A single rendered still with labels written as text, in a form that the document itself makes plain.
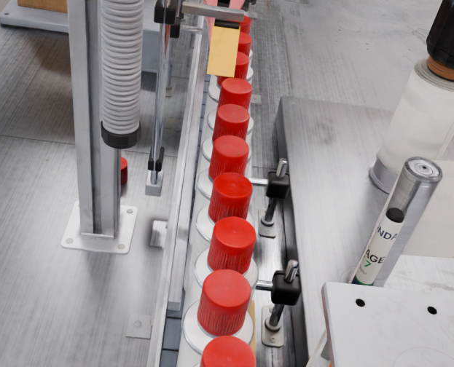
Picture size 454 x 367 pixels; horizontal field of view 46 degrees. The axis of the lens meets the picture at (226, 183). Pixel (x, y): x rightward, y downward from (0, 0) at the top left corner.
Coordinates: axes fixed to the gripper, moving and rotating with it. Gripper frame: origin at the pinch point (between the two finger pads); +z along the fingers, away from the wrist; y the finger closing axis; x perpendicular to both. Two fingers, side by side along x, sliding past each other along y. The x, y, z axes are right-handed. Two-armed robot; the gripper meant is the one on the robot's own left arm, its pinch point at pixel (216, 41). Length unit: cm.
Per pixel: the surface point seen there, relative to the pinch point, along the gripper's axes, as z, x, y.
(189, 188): 22.8, -20.3, -0.7
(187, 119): 11.8, 4.7, -2.5
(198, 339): 33, -44, 1
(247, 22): 1.0, -14.6, 3.2
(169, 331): 37.8, -24.9, -0.3
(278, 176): 19.3, -11.2, 10.7
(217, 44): 6.8, -23.4, -0.2
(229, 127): 16.3, -30.9, 2.0
